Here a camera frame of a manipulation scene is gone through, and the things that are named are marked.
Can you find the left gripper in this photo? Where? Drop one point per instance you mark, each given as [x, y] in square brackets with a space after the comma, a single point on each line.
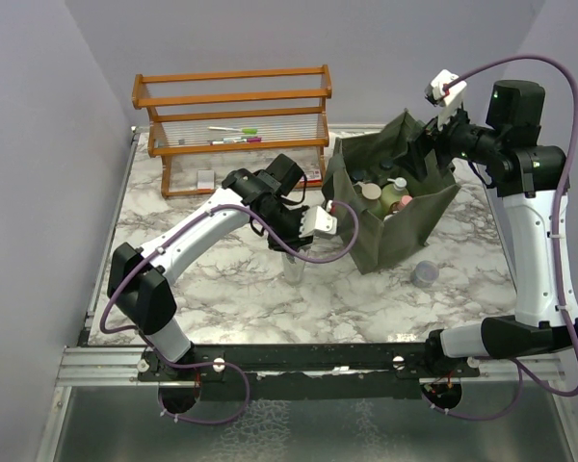
[293, 241]

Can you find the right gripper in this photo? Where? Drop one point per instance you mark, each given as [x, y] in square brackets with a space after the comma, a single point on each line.
[427, 138]

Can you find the silver foil pouch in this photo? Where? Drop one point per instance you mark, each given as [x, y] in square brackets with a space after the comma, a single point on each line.
[293, 267]

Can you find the clear square bottle black cap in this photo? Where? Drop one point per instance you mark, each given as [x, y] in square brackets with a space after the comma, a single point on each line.
[386, 165]

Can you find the pink orange bottle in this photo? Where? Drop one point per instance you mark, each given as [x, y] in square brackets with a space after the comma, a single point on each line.
[403, 202]

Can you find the green lotion bottle white cap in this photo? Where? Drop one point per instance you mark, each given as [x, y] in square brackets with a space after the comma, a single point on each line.
[393, 192]

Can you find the green bottle beige cap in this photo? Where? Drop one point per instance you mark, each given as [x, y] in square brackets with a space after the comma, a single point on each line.
[371, 195]

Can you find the green canvas bag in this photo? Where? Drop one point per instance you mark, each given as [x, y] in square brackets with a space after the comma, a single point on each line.
[382, 245]

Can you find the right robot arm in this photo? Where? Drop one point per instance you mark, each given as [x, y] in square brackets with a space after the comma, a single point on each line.
[525, 176]

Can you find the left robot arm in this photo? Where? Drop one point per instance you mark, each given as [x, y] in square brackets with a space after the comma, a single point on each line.
[141, 277]

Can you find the red white small box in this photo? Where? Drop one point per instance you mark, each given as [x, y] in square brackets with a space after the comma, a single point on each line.
[313, 176]

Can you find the pink green marker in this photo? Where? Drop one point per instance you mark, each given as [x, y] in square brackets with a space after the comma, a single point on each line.
[235, 140]

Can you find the green white marker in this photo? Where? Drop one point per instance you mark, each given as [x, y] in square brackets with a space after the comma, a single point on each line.
[243, 130]

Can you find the orange wooden shelf rack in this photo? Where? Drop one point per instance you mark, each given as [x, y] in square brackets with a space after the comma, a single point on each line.
[288, 106]

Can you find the small purple jar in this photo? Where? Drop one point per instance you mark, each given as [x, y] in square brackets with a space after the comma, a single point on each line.
[424, 274]

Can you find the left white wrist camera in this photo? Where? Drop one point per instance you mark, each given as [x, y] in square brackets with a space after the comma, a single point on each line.
[317, 221]

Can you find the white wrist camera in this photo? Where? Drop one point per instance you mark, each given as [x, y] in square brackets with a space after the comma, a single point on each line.
[317, 221]
[446, 90]

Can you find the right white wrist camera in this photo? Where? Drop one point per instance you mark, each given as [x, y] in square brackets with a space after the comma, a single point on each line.
[446, 90]

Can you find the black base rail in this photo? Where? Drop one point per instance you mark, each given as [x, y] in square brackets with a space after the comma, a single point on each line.
[302, 371]

